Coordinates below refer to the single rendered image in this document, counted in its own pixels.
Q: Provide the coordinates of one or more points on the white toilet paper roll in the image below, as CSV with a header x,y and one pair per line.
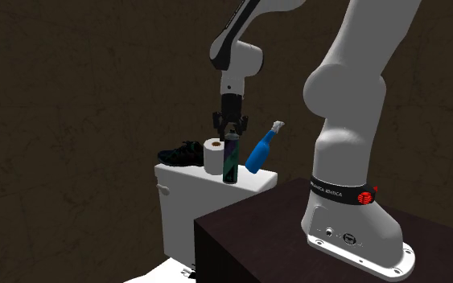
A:
x,y
212,158

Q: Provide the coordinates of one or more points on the dark spray can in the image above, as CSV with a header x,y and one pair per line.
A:
x,y
231,160

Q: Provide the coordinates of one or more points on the black sneaker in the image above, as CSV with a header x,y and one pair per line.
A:
x,y
181,155

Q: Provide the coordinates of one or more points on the dark robot stand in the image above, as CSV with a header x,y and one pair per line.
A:
x,y
257,235

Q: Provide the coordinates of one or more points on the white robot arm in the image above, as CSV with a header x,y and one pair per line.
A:
x,y
347,102

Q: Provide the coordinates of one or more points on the blue spray bottle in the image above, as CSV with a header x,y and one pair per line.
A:
x,y
259,153

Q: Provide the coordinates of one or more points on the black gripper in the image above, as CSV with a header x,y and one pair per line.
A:
x,y
231,105

